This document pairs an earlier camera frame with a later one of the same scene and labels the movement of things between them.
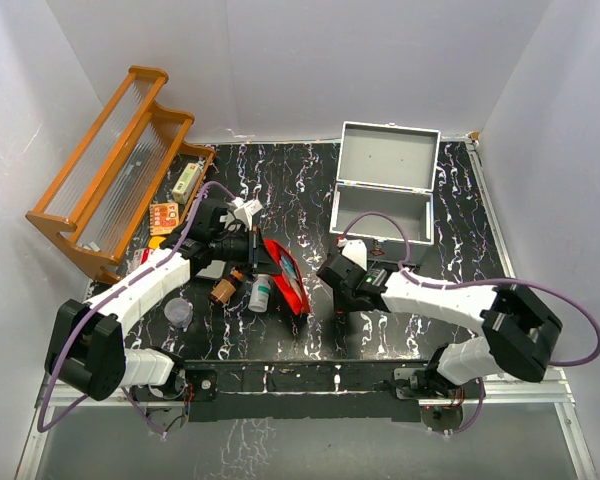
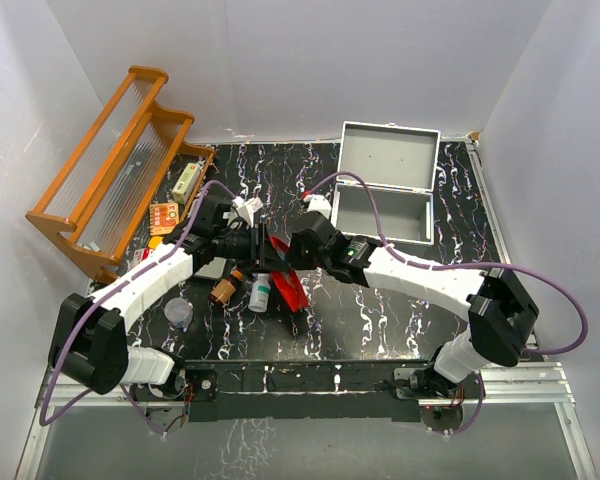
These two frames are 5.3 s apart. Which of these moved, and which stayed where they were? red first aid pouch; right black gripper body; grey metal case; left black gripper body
Moved: right black gripper body
Stayed: grey metal case; left black gripper body; red first aid pouch
